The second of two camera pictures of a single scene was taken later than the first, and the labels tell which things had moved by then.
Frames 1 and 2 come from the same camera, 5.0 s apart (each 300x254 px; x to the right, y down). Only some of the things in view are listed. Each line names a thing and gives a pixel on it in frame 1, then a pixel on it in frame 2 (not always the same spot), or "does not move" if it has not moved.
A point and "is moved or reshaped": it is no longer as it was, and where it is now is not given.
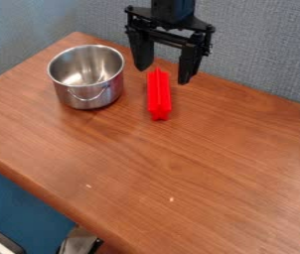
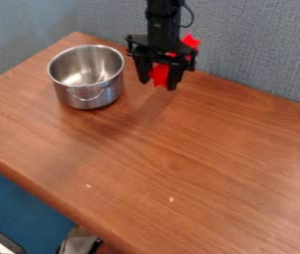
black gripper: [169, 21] to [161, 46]
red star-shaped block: [160, 93] is moved or reshaped
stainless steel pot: [85, 71] does not move
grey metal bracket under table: [78, 243] does not move
